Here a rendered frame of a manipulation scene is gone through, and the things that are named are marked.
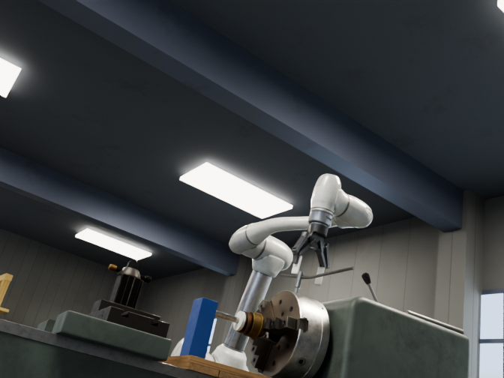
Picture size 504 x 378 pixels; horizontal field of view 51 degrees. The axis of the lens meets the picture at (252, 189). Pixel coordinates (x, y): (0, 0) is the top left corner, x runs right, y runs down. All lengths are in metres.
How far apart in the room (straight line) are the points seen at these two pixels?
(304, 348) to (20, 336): 0.89
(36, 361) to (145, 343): 0.28
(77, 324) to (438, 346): 1.31
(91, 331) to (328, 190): 1.03
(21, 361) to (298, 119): 3.04
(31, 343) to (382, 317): 1.15
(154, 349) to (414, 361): 0.97
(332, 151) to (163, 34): 1.58
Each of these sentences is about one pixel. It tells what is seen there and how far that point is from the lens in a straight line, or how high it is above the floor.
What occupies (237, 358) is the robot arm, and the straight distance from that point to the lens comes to 2.52.
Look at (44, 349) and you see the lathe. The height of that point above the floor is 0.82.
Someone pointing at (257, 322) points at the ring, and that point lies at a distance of 1.89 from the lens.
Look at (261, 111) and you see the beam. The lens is 3.93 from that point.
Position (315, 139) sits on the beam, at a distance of 4.17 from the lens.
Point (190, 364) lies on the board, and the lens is 1.63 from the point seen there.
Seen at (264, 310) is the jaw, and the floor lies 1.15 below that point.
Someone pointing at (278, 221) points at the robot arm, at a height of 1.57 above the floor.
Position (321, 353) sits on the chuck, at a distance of 1.90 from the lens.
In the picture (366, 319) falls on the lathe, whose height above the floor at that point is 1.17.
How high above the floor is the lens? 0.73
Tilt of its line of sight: 25 degrees up
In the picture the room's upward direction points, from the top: 13 degrees clockwise
